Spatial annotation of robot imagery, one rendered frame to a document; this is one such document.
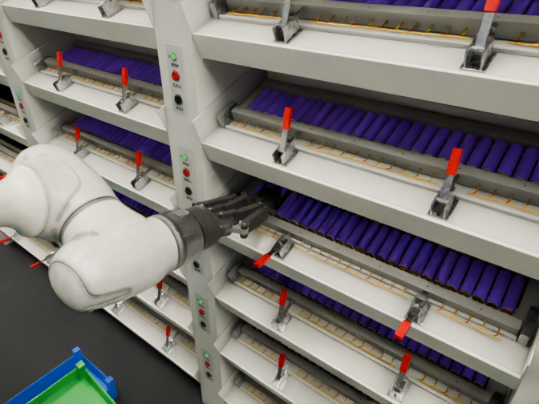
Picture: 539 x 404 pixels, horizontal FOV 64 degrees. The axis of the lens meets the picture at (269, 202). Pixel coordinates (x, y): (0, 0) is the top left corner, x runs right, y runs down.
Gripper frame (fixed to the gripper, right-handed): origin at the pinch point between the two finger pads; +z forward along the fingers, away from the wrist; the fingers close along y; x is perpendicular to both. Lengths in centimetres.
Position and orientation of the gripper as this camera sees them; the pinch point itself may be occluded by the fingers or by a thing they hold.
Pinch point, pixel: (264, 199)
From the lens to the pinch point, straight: 84.7
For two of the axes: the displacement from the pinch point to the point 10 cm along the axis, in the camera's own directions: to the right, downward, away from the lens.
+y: -7.9, -3.0, 5.3
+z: 6.0, -2.6, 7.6
